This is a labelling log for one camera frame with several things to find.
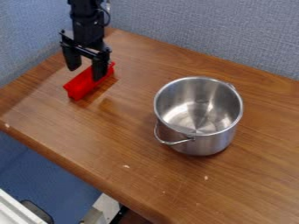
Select stainless steel pot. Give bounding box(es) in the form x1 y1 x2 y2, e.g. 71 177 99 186
154 76 245 156

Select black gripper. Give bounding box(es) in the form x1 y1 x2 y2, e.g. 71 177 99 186
60 29 111 81

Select red rectangular block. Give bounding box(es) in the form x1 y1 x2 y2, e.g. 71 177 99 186
63 62 117 101

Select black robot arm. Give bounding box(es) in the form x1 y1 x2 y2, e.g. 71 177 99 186
60 0 111 81

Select white table leg base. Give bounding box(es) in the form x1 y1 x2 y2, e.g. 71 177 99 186
79 193 121 224

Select white furniture piece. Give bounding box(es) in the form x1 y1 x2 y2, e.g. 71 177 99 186
0 188 47 224

